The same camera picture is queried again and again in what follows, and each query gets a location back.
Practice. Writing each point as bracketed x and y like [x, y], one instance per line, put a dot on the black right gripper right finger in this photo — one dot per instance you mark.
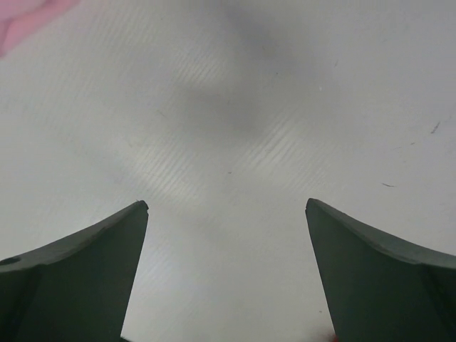
[379, 287]

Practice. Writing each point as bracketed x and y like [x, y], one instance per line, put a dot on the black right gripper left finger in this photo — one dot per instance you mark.
[76, 288]

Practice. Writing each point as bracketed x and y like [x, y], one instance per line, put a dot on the pink t shirt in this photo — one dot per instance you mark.
[22, 18]

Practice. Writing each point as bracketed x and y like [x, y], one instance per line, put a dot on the red t shirt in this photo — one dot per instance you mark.
[325, 336]

